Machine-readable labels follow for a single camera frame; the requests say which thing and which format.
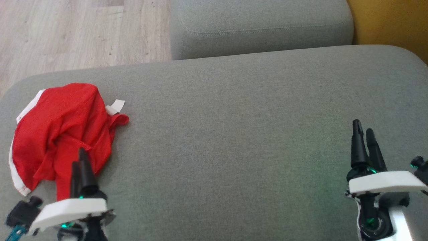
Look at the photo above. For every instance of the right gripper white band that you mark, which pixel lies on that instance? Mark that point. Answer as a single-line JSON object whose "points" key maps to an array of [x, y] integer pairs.
{"points": [[384, 182]]}

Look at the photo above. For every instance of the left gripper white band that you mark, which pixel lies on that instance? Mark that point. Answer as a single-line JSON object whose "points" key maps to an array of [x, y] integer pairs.
{"points": [[67, 211]]}

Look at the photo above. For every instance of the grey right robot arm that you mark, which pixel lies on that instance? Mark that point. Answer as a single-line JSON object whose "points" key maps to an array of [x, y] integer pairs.
{"points": [[403, 224]]}

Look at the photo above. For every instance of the large grey sofa chaise cushion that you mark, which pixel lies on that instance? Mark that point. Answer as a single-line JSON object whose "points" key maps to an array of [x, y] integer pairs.
{"points": [[234, 150]]}

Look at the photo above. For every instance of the grey sofa seat cushion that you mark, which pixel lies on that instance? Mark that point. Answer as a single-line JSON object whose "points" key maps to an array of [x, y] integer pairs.
{"points": [[260, 20]]}

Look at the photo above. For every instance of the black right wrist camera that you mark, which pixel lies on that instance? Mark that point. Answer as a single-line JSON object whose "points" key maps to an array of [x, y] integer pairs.
{"points": [[419, 167]]}

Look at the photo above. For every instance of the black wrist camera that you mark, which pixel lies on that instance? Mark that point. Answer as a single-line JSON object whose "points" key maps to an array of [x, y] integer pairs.
{"points": [[419, 167], [23, 211]]}

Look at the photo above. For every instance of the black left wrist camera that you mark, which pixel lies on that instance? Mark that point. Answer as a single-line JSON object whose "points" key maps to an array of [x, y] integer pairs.
{"points": [[23, 211]]}

